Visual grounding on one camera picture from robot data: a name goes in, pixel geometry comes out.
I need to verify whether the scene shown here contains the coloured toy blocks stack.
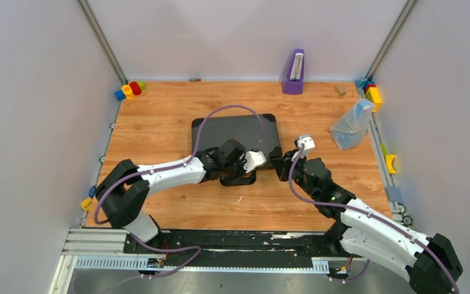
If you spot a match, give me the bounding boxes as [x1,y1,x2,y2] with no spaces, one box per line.
[354,78,382,113]

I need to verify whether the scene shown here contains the clear plastic bag blue contents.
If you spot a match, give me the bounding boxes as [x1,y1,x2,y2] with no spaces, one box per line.
[329,99,376,150]

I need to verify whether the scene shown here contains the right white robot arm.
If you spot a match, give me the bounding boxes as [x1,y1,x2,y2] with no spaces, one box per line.
[271,149,463,293]

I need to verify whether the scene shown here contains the black caster wheels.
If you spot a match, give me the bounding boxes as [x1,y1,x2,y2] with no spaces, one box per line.
[397,203,413,227]

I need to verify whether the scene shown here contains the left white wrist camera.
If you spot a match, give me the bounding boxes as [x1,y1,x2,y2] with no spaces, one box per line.
[243,151,266,173]

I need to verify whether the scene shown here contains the small wooden block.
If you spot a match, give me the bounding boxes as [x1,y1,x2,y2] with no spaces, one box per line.
[335,85,347,97]

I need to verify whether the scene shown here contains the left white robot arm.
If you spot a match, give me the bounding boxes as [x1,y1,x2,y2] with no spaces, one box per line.
[96,139,266,253]

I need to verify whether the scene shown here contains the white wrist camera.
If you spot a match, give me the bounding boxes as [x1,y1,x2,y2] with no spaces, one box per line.
[293,134,315,159]
[243,151,266,173]

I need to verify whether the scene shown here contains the black poker set case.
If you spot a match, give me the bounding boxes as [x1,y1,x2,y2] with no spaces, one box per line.
[198,113,283,170]

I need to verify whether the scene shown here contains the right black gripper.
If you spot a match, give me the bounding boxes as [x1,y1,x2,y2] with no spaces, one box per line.
[270,150,318,201]

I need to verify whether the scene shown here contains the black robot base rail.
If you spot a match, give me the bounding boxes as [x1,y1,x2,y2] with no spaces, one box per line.
[62,229,365,277]

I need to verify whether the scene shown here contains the purple metronome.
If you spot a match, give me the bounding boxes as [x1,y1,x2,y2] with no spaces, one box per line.
[282,49,305,95]

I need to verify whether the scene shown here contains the yellow blue round tags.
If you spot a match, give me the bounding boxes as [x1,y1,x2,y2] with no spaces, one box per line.
[80,185,97,211]

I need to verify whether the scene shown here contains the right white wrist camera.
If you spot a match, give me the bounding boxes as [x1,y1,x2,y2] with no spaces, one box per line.
[293,134,315,159]

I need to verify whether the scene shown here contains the coloured toy cylinders cluster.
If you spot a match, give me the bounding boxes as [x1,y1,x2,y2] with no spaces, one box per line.
[114,81,146,101]

